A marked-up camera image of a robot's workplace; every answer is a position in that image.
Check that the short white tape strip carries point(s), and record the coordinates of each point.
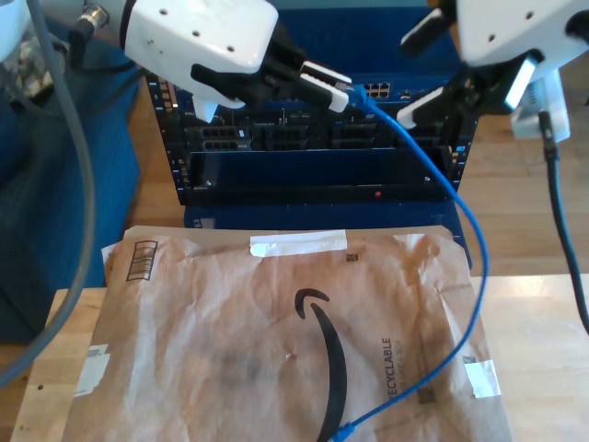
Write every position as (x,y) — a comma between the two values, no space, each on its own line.
(483,378)

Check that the blue sofa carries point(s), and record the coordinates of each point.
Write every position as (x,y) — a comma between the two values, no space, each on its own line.
(41,230)

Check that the black rack server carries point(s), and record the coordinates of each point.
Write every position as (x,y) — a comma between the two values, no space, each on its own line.
(285,133)

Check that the white shipping label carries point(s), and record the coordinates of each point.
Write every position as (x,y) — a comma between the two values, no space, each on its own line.
(92,373)

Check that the black rack frame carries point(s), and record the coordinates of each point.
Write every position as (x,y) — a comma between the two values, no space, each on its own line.
(460,161)

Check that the blue network switch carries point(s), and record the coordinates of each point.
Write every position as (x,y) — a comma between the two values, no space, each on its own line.
(368,46)

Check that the brown packing paper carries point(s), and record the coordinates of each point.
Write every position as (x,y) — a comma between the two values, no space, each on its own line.
(207,368)

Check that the long white tape strip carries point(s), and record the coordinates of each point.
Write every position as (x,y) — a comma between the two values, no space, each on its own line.
(299,243)

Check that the black rack shelf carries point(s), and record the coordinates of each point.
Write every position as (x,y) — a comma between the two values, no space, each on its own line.
(299,193)

